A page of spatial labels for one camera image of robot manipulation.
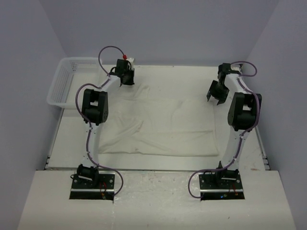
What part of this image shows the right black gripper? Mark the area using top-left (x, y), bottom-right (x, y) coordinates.
top-left (207, 80), bottom-right (230, 105)

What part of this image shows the cream white t shirt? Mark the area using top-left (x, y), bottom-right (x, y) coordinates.
top-left (99, 84), bottom-right (219, 157)

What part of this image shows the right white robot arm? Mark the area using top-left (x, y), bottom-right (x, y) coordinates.
top-left (206, 61), bottom-right (262, 188)

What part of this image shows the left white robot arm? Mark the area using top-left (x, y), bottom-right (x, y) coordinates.
top-left (75, 55), bottom-right (135, 188)

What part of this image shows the white plastic basket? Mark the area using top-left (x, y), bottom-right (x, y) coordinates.
top-left (47, 57), bottom-right (106, 109)

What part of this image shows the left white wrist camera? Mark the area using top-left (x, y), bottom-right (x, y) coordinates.
top-left (127, 57), bottom-right (134, 68)

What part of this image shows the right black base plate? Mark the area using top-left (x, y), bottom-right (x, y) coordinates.
top-left (199, 170), bottom-right (245, 200)

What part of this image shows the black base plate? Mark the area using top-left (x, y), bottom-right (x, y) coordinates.
top-left (69, 173), bottom-right (115, 201)
top-left (199, 170), bottom-right (245, 200)

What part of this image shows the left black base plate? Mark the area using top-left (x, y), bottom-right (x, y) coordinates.
top-left (69, 173), bottom-right (115, 201)

